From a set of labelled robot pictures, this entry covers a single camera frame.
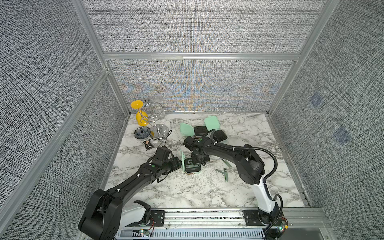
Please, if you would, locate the clear glass cup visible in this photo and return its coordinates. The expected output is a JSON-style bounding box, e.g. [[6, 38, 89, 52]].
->
[[152, 96, 166, 120]]

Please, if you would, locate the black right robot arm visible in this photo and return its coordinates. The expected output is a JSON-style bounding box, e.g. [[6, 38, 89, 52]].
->
[[183, 135, 284, 226]]

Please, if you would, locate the green nail kit case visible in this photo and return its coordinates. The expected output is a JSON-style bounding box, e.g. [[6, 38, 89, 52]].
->
[[180, 123, 209, 138], [204, 116, 228, 142], [181, 151, 202, 175]]

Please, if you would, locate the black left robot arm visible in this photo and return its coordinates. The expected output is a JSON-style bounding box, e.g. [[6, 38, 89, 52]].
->
[[78, 147, 182, 240]]

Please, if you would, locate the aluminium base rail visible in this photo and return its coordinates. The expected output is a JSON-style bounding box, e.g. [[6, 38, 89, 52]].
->
[[74, 206, 334, 240]]

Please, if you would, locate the black snack packet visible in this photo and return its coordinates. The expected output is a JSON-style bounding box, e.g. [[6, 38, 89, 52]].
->
[[143, 139, 154, 151]]

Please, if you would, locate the chrome cup holder stand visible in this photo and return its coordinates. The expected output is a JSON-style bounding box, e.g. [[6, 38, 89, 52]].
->
[[141, 100, 169, 141]]

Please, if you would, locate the large clipper lower table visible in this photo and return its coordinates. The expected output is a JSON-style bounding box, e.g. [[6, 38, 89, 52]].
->
[[224, 168, 229, 182]]

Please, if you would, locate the yellow cup on stand top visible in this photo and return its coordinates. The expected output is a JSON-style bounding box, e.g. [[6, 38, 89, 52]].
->
[[131, 100, 144, 110]]

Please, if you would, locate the green nail kit case front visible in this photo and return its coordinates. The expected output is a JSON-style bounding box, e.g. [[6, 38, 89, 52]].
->
[[181, 151, 202, 175]]

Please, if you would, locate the yellow plastic cup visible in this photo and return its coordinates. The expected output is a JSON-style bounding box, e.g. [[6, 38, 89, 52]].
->
[[136, 109, 149, 127]]

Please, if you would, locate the black white patterned bowl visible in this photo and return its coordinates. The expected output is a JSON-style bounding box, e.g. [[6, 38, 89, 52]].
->
[[134, 127, 151, 140]]

